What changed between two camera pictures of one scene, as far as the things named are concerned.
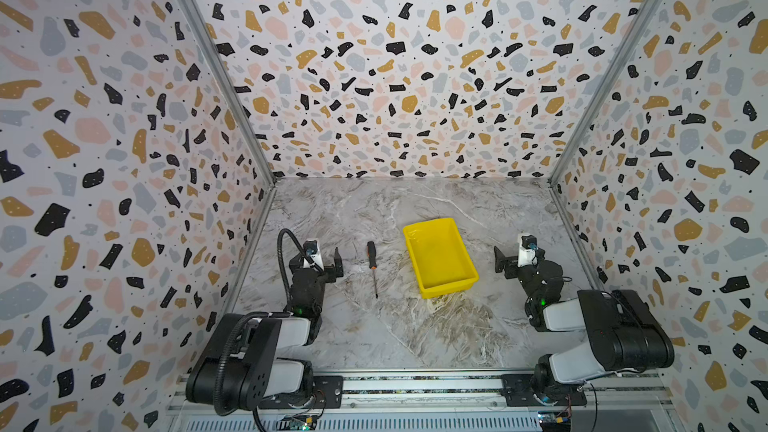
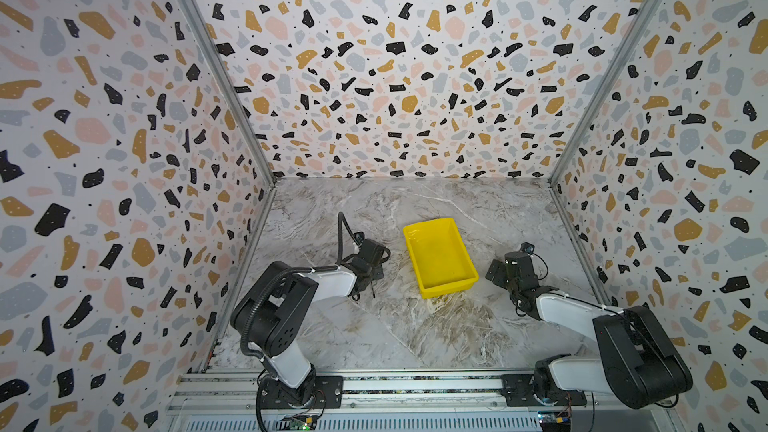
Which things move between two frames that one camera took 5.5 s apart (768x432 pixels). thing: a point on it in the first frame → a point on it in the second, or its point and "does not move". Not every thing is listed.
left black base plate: (328, 393) does not move
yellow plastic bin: (440, 257) does not move
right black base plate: (517, 392) does not move
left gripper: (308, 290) → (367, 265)
